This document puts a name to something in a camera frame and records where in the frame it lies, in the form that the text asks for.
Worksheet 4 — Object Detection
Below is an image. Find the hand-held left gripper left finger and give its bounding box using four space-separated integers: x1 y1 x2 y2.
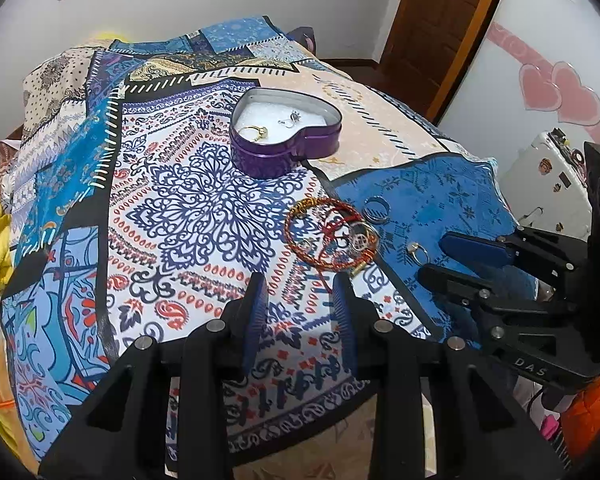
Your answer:
37 272 271 480

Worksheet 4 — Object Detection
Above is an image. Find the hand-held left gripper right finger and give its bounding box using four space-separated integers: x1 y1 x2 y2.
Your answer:
330 274 566 480

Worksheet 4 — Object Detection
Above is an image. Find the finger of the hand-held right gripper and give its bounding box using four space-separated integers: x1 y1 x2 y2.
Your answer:
439 226 589 307
417 263 590 387

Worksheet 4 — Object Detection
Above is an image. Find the red cord charm bracelet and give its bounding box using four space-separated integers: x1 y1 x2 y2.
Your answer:
322 209 382 276

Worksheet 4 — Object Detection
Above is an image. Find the red beaded bracelet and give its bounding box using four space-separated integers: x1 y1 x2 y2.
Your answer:
284 199 363 267

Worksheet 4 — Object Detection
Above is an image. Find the purple heart-shaped tin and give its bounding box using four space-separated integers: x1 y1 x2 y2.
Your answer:
229 87 343 180

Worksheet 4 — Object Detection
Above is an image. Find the white suitcase with stickers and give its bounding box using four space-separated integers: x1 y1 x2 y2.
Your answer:
499 130 600 235

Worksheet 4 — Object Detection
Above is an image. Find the blue patterned patchwork blanket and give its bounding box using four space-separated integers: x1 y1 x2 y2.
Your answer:
0 16 537 476

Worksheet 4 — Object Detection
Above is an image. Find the pink heart sticker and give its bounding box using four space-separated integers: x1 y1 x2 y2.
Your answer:
552 61 600 126
519 64 563 111

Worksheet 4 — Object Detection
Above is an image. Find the orange cloth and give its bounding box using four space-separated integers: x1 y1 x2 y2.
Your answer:
561 374 600 467

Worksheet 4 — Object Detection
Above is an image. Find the white wardrobe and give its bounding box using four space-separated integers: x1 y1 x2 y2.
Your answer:
437 0 600 223

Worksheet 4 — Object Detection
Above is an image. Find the brown wooden door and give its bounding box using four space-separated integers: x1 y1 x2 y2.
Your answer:
380 0 514 124

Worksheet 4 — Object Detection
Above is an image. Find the silver band ring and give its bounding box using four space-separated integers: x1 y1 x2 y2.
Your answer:
362 196 389 222

